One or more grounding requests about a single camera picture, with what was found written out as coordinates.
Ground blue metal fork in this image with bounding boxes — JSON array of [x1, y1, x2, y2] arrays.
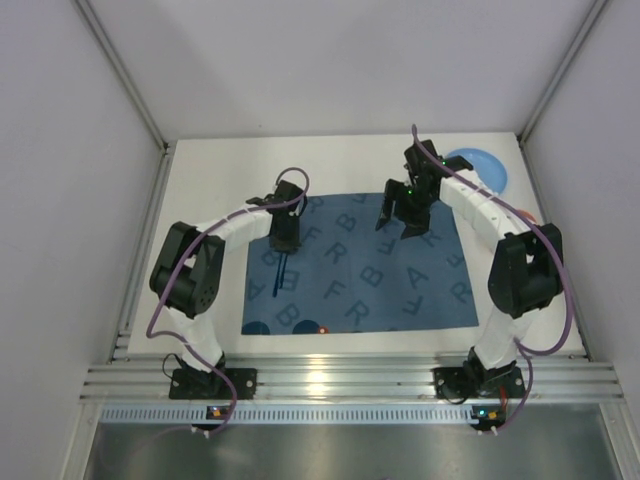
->
[[272, 253, 284, 298]]

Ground blue metal spoon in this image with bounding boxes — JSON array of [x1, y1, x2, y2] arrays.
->
[[277, 252, 289, 290]]

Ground blue letter-print placemat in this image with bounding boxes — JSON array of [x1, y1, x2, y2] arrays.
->
[[241, 193, 479, 335]]

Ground blue plastic plate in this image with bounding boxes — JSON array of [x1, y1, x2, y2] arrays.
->
[[446, 148, 508, 194]]

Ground orange plastic cup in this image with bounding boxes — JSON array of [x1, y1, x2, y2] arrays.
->
[[518, 210, 538, 225]]

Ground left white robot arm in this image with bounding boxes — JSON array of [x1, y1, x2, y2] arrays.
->
[[147, 179, 308, 380]]

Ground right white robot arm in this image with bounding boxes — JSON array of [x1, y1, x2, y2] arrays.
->
[[376, 140, 564, 390]]

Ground aluminium mounting rail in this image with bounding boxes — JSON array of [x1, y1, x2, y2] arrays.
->
[[80, 355, 624, 404]]

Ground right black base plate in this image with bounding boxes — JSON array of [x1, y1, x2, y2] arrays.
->
[[433, 367, 525, 402]]

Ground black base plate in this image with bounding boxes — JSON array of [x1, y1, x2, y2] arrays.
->
[[169, 368, 257, 400], [433, 367, 525, 402]]

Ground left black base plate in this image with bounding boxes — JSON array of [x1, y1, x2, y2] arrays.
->
[[169, 368, 257, 400]]

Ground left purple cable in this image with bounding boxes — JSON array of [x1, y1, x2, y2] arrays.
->
[[144, 167, 312, 436]]

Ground perforated cable duct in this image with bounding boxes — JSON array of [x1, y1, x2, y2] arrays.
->
[[100, 403, 504, 425]]

